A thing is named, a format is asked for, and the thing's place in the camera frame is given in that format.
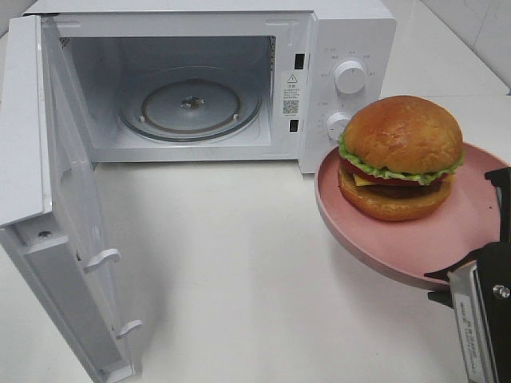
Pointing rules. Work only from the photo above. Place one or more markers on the white microwave knob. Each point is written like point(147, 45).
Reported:
point(350, 76)
point(336, 123)

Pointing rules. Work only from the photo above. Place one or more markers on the burger with lettuce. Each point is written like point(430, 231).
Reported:
point(397, 158)

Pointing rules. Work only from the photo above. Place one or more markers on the white microwave oven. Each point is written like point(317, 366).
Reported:
point(290, 48)

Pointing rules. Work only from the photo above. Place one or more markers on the glass microwave turntable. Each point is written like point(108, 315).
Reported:
point(189, 104)

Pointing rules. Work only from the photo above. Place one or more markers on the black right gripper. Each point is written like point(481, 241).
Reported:
point(485, 272)

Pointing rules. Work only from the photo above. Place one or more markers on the pink round plate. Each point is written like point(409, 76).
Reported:
point(406, 251)

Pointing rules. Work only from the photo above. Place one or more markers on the white microwave door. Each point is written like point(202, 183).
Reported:
point(51, 221)

